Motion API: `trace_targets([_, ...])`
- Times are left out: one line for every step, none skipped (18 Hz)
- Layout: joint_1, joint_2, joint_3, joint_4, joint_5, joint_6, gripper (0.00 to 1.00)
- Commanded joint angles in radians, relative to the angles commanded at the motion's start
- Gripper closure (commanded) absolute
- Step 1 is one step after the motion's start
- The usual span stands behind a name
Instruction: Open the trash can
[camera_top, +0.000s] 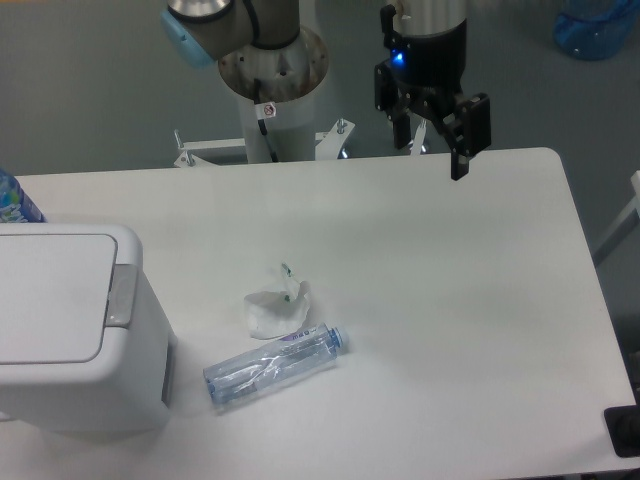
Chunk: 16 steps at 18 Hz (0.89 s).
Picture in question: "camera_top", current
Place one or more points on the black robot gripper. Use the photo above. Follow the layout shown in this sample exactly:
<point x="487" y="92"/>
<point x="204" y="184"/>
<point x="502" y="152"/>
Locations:
<point x="426" y="61"/>

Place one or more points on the empty clear plastic bottle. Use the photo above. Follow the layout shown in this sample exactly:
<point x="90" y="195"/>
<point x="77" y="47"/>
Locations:
<point x="285" y="360"/>

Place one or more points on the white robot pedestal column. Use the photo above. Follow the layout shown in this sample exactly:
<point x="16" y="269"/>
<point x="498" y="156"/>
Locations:
<point x="275" y="89"/>

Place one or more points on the white plastic trash can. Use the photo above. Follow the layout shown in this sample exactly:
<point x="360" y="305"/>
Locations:
<point x="126" y="386"/>

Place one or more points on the grey lid push button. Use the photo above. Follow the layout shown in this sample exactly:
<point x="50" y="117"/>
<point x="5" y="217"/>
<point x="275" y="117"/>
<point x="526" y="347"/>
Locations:
<point x="122" y="296"/>

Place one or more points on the white pedestal base frame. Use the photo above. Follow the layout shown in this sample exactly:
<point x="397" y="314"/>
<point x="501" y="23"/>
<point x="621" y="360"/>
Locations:
<point x="258" y="149"/>

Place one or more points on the white furniture leg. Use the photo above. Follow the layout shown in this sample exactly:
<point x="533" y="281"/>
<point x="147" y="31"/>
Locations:
<point x="620" y="228"/>

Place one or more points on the blue labelled bottle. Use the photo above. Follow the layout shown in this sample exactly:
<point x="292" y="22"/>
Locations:
<point x="16" y="205"/>

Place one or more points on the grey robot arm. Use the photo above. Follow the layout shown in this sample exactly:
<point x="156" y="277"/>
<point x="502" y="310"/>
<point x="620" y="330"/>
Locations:
<point x="203" y="32"/>

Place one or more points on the blue water jug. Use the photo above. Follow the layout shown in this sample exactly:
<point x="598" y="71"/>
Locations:
<point x="594" y="30"/>

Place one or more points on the white trash can lid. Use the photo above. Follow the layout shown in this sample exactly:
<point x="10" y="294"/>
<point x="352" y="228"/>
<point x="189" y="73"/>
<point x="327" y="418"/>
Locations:
<point x="54" y="292"/>

